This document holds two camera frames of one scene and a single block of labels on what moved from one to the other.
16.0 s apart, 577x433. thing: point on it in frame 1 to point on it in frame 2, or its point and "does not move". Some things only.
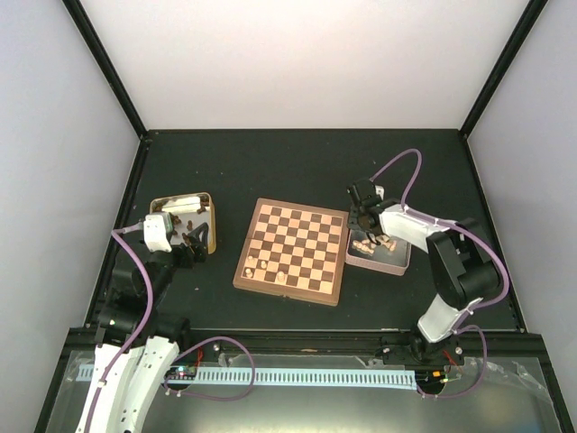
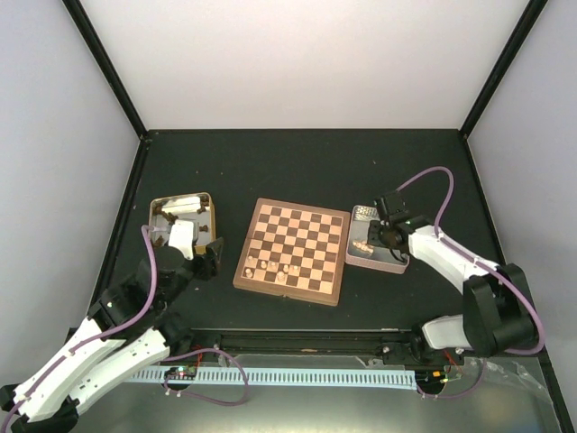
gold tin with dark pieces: x=187 y=212 does not move
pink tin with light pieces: x=392 y=255 does not move
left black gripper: x=188 y=259 to x=209 y=262
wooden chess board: x=295 y=251 does not move
